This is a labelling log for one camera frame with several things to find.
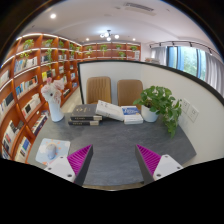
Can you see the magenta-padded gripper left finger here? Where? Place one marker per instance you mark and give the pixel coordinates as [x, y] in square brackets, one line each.
[61, 165]

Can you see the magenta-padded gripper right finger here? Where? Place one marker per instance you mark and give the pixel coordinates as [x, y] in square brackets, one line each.
[166, 165]

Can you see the pastel cartoon print mouse pad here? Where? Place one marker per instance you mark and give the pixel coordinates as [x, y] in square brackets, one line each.
[63, 148]

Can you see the white pitcher vase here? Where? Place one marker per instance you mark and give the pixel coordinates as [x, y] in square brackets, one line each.
[56, 113]

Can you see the blue and white book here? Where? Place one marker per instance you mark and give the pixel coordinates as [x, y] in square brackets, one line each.
[132, 115]

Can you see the green plant in white pot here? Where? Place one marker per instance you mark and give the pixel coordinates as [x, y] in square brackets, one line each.
[156, 101]

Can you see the thick white book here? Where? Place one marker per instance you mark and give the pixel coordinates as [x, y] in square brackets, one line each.
[110, 110]

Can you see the pink and white flower bouquet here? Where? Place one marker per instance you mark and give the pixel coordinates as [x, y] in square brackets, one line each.
[52, 90]

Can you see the tan upholstered chair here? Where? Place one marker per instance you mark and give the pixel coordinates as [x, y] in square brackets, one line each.
[99, 90]
[129, 93]

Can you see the orange wooden shelf unit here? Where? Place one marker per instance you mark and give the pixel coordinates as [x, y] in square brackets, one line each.
[26, 86]

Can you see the grey curtain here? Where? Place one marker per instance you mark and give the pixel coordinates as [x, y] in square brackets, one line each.
[215, 73]

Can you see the window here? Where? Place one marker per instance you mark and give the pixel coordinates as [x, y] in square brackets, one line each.
[188, 61]

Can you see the ceiling lights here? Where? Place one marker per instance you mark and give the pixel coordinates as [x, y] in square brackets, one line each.
[108, 35]

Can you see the ceiling air vent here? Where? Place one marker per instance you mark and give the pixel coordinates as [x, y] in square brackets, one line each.
[138, 7]

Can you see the white wall socket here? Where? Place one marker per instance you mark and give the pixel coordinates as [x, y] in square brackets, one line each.
[193, 113]
[185, 106]

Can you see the black track light rail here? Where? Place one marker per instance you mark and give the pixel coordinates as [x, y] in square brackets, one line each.
[173, 42]

